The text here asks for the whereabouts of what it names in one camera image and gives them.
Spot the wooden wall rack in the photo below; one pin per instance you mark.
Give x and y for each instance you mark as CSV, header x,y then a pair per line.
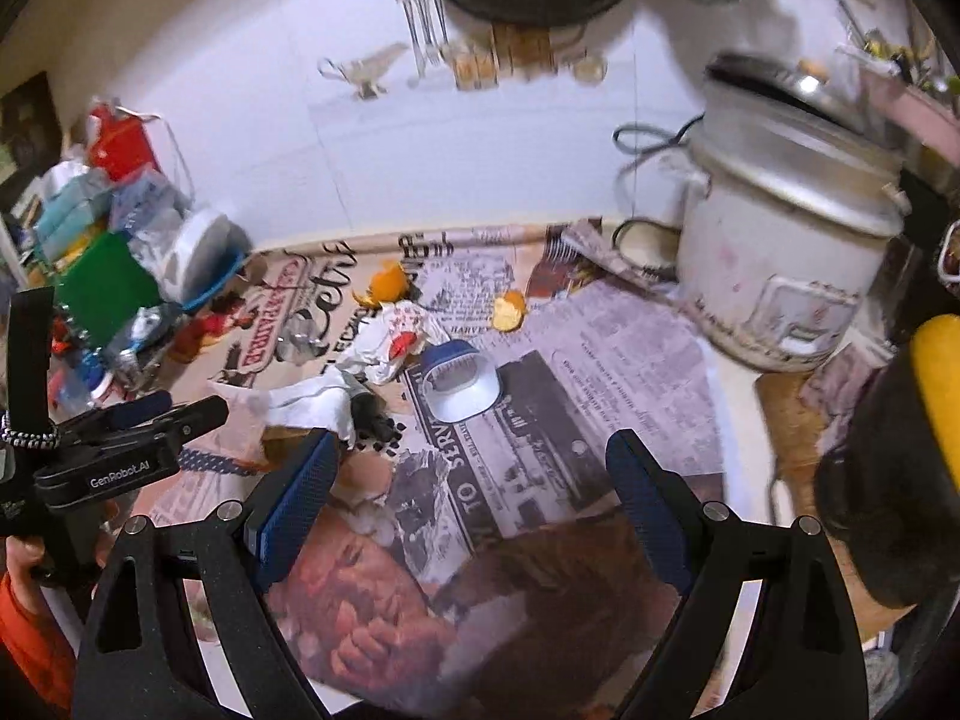
x,y
517,52

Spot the black scraps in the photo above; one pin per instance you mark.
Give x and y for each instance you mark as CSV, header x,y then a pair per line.
x,y
375,427

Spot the small orange peel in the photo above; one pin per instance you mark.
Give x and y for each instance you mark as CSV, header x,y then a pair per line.
x,y
510,311

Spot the clear plastic bag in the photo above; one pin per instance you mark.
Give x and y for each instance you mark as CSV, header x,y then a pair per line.
x,y
150,202

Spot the person's left forearm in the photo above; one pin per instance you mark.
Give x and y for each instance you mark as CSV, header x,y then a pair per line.
x,y
34,645

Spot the silver foil packet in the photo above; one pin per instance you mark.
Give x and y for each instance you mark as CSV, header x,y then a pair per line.
x,y
142,341

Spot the wooden cutting board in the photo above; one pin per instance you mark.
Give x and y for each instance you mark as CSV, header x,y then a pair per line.
x,y
795,420

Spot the pink utensil holder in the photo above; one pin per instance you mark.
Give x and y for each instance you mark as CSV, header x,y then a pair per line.
x,y
900,101

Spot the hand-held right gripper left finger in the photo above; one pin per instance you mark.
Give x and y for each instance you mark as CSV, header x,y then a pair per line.
x,y
294,506

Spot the black container with yellow lid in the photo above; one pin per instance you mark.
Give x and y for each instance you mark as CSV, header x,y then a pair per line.
x,y
900,480

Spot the white tub with blue rim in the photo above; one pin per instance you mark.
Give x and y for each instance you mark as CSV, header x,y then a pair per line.
x,y
199,251

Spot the person's left hand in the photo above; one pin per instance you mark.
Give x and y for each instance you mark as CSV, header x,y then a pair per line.
x,y
19,553

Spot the white wall hook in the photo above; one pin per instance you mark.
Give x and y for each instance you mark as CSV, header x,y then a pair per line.
x,y
367,64

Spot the clear plastic bottle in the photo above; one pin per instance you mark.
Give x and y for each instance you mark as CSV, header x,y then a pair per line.
x,y
101,384

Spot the white tissue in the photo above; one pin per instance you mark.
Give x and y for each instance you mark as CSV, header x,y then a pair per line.
x,y
307,405

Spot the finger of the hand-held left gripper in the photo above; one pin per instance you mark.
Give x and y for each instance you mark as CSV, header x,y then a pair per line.
x,y
191,416
127,412

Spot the white blue plastic cup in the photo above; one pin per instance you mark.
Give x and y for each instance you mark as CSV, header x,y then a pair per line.
x,y
457,382

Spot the crumpled newspaper sheet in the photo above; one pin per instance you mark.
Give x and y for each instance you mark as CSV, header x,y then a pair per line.
x,y
592,251

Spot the green box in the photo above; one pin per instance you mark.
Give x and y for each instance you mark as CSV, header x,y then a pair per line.
x,y
105,285

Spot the pale blue packet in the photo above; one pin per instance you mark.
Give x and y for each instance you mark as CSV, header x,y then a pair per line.
x,y
71,206

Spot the white rice cooker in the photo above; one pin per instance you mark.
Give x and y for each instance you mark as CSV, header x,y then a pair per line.
x,y
765,255

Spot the white red-printed wrapper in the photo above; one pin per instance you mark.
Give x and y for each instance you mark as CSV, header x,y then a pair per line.
x,y
390,337

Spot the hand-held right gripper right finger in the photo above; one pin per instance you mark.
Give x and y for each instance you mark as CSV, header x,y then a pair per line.
x,y
649,510

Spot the large newspaper sheet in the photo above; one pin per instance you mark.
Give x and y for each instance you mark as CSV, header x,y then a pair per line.
x,y
540,420

